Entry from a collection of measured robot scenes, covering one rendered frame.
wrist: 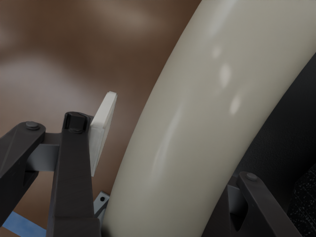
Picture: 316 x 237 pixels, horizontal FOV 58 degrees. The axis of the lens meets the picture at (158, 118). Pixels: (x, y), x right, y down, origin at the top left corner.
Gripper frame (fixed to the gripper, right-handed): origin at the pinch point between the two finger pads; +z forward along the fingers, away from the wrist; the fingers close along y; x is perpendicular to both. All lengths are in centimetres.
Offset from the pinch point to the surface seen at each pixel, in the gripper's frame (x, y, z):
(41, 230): -89, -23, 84
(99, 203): -68, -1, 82
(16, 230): -92, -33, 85
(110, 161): -49, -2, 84
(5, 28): -10, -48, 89
